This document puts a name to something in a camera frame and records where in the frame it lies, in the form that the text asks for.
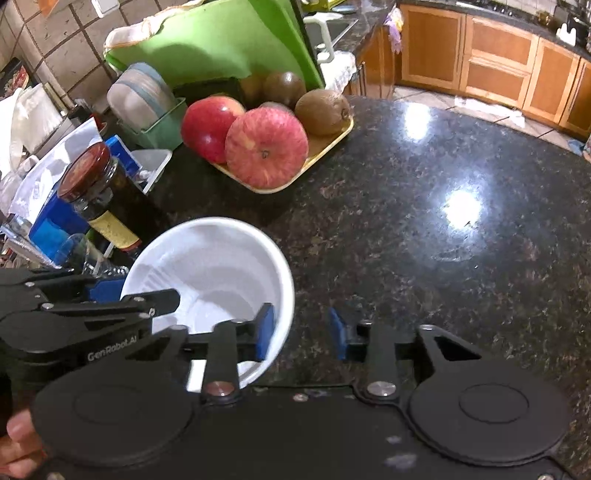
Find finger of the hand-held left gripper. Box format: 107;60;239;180
0;269;126;311
44;288;182;321

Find white knife holder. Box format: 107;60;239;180
556;21;578;47

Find white faucet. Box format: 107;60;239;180
302;13;345;64

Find clear glass cup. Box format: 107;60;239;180
59;233;131;278

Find blue and white box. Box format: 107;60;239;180
28;135;141;269

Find wooden lower cabinets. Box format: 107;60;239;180
353;2;591;140

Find grey container lids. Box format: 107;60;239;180
107;63;177;133

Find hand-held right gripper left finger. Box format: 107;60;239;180
124;302;276;407

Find white plastic bag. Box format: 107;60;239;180
0;83;66;155

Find green cutting board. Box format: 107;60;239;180
104;0;325;100

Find yellow fruit tray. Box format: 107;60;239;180
210;113;355;195

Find dark sauce jar red lid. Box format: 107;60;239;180
58;142;149;265

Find white plastic bowl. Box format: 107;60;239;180
119;218;295;393

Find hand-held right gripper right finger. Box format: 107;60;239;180
328;307;484;400

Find white cloth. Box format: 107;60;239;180
104;0;205;52

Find red apple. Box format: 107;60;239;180
225;108;309;189
181;95;246;164

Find purple hanging cloth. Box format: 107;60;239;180
383;7;405;54

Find person's left hand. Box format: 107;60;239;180
0;408;48;480

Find white dish towel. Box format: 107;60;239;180
320;51;359;93

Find black printed packet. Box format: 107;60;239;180
0;58;36;100

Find white plastic container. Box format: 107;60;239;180
131;148;173;195

